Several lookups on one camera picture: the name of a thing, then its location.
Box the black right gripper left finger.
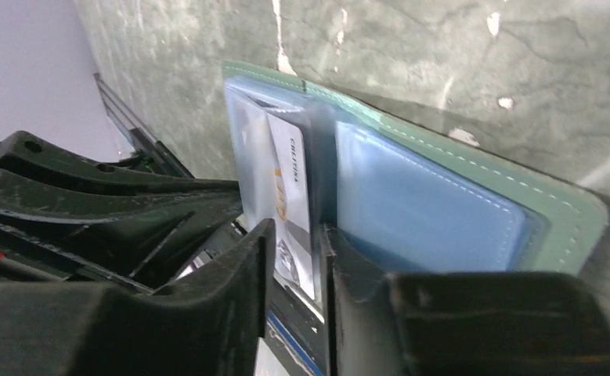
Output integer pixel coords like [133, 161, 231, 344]
[0, 219, 276, 375]

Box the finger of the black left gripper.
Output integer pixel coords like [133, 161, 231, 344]
[0, 169, 241, 292]
[0, 131, 240, 195]

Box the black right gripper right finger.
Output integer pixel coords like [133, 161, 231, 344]
[320, 226, 610, 375]

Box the green leather card holder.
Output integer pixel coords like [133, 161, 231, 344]
[223, 62, 609, 302]

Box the white VIP card in holder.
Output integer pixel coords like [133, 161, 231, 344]
[226, 93, 286, 229]

